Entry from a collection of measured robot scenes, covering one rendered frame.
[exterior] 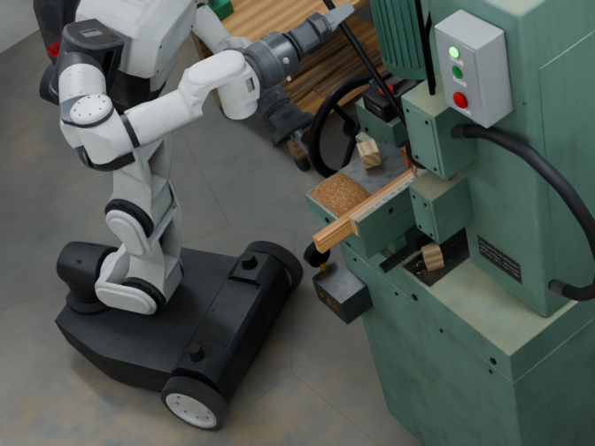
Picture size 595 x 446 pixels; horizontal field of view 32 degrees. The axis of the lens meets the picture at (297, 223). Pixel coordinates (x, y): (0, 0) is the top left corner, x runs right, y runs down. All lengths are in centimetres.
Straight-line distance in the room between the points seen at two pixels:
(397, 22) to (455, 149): 27
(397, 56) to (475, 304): 52
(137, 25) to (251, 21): 139
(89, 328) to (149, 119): 145
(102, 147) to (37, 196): 218
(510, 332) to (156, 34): 94
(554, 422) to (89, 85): 120
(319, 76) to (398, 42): 182
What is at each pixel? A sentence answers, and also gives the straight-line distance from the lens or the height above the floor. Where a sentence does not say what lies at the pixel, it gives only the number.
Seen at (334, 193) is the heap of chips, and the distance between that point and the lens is 222.
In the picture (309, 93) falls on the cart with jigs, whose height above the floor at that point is 18.
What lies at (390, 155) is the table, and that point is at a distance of 232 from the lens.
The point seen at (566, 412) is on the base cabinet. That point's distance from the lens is 236.
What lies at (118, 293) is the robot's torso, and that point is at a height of 32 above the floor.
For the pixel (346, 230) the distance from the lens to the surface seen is 215.
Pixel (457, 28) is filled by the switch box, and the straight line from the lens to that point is 165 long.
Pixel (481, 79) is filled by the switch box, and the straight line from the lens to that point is 164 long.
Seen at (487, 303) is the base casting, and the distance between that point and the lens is 213.
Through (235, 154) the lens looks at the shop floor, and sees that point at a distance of 388.
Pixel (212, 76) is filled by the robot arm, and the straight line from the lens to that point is 188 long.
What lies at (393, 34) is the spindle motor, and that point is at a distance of 198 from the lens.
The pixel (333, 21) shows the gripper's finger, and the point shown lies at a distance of 196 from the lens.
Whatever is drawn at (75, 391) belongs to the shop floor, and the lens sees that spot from 335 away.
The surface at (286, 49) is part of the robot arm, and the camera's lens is 194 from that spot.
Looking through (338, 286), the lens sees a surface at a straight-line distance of 246.
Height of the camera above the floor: 243
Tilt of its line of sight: 44 degrees down
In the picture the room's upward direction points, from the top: 18 degrees counter-clockwise
